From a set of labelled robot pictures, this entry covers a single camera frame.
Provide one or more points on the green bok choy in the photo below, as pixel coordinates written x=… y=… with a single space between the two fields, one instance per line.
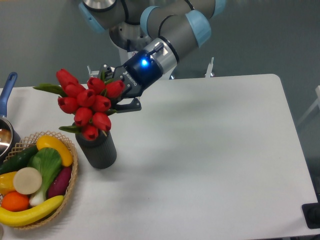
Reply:
x=48 y=162

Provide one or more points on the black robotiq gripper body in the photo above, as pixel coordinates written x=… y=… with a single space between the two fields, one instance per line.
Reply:
x=138 y=73

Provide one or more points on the yellow bell pepper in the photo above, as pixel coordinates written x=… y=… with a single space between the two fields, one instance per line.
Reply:
x=6 y=183

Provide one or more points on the red tulip bouquet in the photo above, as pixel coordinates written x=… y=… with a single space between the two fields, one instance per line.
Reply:
x=90 y=106

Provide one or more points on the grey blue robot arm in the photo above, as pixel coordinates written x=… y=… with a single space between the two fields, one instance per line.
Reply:
x=152 y=37

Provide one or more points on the beige round disc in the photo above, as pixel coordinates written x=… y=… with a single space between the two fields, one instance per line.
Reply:
x=27 y=180

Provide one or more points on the yellow squash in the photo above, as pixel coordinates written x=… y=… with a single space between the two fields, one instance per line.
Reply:
x=47 y=141

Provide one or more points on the black device at edge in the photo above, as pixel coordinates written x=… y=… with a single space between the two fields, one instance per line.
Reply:
x=311 y=212

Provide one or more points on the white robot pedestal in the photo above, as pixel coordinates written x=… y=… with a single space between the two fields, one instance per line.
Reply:
x=129 y=39

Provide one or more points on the blue handled steel pot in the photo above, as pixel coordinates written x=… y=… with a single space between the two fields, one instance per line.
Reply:
x=8 y=136

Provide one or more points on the purple sweet potato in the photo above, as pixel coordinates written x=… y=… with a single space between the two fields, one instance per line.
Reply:
x=60 y=183

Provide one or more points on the yellow banana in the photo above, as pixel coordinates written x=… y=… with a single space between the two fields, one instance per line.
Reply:
x=32 y=215

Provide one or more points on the orange fruit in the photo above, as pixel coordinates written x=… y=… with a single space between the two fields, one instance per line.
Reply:
x=15 y=202

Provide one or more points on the white frame at right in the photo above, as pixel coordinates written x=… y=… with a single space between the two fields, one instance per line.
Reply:
x=311 y=111

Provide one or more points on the woven wicker basket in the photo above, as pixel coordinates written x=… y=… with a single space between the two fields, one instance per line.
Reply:
x=30 y=141

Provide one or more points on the green cucumber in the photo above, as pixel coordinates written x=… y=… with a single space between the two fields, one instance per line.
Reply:
x=18 y=161

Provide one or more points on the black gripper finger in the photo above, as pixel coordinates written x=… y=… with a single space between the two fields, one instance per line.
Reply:
x=133 y=106
x=106 y=72

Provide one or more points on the dark grey ribbed vase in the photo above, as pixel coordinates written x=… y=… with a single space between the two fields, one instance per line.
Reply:
x=101 y=153

